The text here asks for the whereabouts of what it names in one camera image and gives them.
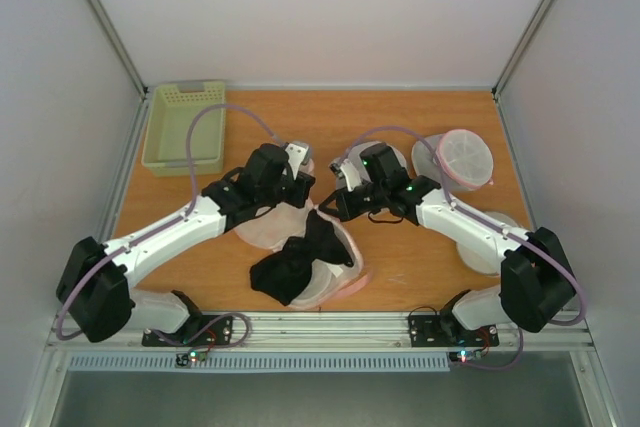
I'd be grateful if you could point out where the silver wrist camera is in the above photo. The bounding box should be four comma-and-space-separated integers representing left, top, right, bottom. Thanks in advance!
285, 141, 312, 171
329, 158, 362, 192

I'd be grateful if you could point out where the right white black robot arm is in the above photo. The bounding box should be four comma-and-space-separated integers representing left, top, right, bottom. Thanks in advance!
320, 142, 577, 344

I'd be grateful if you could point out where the aluminium front rail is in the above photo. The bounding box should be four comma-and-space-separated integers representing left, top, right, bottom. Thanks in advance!
45, 311, 595, 353

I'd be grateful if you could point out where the small circuit board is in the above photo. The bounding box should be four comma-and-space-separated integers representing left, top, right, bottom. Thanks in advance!
175, 351, 208, 368
449, 348, 489, 363

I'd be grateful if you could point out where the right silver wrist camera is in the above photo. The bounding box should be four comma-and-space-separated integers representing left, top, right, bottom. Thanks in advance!
329, 158, 362, 192

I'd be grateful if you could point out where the right small circuit board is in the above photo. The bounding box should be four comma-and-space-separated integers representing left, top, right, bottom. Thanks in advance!
449, 348, 489, 363

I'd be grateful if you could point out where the black bra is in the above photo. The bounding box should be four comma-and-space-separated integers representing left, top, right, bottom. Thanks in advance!
249, 209, 354, 306

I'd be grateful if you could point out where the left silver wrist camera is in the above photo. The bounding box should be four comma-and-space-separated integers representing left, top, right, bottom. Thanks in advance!
285, 141, 312, 171

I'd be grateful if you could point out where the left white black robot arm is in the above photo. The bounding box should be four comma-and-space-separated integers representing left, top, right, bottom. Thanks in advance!
56, 142, 315, 343

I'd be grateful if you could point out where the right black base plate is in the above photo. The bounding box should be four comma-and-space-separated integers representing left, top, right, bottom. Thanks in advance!
407, 312, 500, 348

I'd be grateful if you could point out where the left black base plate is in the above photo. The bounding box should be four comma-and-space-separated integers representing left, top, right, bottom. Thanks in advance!
141, 314, 233, 347

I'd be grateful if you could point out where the pink trimmed mesh laundry bag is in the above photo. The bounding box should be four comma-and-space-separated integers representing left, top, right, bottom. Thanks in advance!
411, 129, 494, 192

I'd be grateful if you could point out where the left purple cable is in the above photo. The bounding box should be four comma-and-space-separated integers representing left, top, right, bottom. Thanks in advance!
54, 102, 291, 343

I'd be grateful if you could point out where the green plastic basket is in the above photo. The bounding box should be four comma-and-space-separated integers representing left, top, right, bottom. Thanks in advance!
141, 81, 226, 177

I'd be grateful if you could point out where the grey slotted cable duct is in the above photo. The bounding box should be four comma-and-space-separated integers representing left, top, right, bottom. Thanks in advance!
68, 352, 450, 374

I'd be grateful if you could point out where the grey trimmed mesh laundry bag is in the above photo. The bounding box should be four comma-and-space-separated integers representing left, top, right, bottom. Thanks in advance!
344, 139, 409, 173

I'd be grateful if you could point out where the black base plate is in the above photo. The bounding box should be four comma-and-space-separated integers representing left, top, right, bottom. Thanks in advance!
141, 314, 233, 347
407, 312, 500, 348

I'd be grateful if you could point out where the floral bra laundry bag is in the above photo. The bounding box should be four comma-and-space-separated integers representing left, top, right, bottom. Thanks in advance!
233, 156, 374, 311

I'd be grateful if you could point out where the left small circuit board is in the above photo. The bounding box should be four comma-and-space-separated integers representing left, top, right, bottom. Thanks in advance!
175, 351, 208, 368

